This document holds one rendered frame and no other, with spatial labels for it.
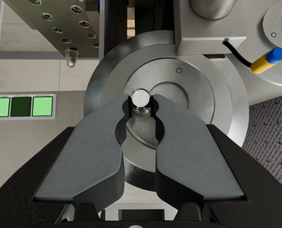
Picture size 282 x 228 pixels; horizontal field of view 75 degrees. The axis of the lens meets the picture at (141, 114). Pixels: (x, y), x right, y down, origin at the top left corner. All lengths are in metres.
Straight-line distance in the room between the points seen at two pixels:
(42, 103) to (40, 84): 2.41
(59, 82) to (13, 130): 2.31
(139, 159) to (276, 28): 0.18
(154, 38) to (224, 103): 0.09
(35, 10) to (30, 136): 0.31
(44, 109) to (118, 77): 0.41
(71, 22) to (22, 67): 2.74
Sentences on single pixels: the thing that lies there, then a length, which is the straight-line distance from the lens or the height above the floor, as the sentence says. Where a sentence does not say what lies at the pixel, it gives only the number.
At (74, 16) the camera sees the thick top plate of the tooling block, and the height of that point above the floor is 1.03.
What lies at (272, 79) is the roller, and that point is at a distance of 0.20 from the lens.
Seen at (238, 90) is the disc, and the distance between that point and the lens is 0.19.
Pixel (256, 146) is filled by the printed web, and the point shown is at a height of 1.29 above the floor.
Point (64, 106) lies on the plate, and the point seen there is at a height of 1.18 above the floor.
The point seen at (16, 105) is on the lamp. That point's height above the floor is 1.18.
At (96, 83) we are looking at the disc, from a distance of 0.17.
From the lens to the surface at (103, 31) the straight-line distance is 0.21.
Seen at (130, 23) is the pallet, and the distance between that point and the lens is 2.08.
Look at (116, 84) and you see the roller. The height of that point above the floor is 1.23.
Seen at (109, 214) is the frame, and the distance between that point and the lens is 0.54.
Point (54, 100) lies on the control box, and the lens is 0.56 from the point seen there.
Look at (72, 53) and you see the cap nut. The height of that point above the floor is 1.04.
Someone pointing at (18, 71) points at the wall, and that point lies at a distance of 3.18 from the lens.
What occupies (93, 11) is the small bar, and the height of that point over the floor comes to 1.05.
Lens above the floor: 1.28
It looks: 8 degrees down
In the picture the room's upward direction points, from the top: 179 degrees clockwise
